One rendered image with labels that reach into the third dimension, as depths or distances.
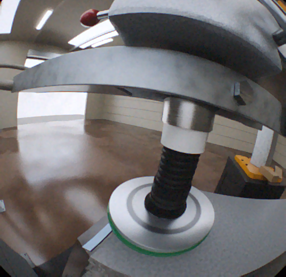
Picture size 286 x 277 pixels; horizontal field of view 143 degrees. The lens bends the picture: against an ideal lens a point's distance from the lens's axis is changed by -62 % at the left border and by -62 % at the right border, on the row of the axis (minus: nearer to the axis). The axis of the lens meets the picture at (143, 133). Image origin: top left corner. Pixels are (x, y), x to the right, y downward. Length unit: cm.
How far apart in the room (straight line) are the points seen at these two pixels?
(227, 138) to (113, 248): 641
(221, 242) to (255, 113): 26
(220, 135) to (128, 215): 626
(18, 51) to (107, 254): 673
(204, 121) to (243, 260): 31
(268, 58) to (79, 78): 21
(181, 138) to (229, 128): 631
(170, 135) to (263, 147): 108
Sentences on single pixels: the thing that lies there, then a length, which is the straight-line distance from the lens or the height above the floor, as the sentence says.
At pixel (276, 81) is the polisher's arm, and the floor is 117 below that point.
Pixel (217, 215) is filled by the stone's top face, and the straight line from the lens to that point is 36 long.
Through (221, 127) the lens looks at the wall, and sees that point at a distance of 634.
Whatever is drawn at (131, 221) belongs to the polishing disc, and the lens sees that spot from 20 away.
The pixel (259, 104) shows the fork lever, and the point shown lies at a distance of 18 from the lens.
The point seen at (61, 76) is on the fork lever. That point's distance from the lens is 18.
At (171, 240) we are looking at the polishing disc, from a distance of 20.
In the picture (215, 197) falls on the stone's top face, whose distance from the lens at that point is 42.
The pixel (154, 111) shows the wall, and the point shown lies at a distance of 667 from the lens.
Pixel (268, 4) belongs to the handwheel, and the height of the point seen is 118.
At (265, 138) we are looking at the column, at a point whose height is 104.
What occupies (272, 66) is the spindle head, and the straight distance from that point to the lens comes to 16.
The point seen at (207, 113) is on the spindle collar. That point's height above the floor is 106.
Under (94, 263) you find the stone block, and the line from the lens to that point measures 24.
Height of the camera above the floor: 105
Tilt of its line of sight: 12 degrees down
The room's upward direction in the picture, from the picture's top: 8 degrees clockwise
